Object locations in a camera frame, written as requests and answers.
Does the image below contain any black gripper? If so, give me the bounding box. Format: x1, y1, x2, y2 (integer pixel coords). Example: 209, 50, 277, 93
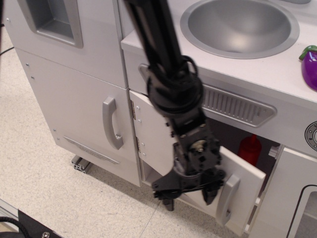
152, 167, 226, 211

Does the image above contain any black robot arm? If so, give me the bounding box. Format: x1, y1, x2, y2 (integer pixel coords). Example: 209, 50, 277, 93
125, 0, 225, 211

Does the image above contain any white toy kitchen cabinet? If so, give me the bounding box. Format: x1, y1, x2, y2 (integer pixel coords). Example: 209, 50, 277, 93
120, 0, 317, 238

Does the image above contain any lower metal door hinge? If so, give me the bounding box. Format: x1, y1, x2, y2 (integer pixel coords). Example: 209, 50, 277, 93
136, 137, 142, 153

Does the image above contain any metal door hinge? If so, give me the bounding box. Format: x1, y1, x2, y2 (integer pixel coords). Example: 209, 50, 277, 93
131, 100, 136, 120
136, 137, 142, 153

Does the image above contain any red ketchup bottle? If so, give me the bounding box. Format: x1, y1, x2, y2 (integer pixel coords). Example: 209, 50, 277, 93
238, 134, 262, 166

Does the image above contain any white oven door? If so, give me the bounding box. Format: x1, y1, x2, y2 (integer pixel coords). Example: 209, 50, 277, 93
249, 147, 317, 238

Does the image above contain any grey vent grille panel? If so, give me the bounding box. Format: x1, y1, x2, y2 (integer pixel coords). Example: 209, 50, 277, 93
139, 64, 277, 127

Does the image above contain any upper metal door hinge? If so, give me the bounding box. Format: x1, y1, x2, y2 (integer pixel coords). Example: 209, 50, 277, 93
131, 100, 136, 120

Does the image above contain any round oven dial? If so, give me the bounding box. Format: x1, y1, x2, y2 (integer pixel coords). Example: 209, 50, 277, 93
305, 121, 317, 151

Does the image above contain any silver round sink basin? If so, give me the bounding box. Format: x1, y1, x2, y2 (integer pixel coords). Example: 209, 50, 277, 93
180, 0, 300, 60

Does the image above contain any purple toy eggplant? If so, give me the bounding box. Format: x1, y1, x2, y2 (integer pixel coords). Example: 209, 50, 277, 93
299, 45, 317, 91

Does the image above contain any white toy fridge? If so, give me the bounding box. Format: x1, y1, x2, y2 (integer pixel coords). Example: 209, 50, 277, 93
3, 0, 141, 185

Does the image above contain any silver cabinet door handle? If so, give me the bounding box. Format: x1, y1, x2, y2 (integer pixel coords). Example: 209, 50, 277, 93
215, 174, 240, 226

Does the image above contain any aluminium extrusion frame foot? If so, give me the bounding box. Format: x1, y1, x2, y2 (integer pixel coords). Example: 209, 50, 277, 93
71, 155, 93, 174

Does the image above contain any silver fridge door handle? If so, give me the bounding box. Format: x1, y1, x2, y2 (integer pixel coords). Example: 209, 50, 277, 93
102, 97, 123, 150

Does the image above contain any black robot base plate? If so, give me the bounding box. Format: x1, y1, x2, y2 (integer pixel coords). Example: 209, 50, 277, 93
0, 210, 62, 238

